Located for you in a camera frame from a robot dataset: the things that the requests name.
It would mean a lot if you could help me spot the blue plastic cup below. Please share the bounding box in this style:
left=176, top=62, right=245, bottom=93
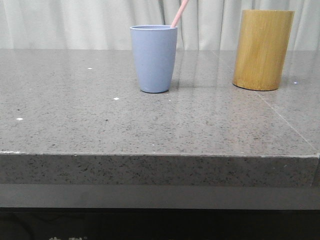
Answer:
left=130, top=25, right=178, bottom=94

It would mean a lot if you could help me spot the white curtain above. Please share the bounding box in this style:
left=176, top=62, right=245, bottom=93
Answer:
left=0, top=0, right=320, bottom=51

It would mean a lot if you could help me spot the bamboo cylindrical holder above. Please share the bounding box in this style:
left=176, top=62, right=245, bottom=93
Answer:
left=232, top=9, right=295, bottom=91

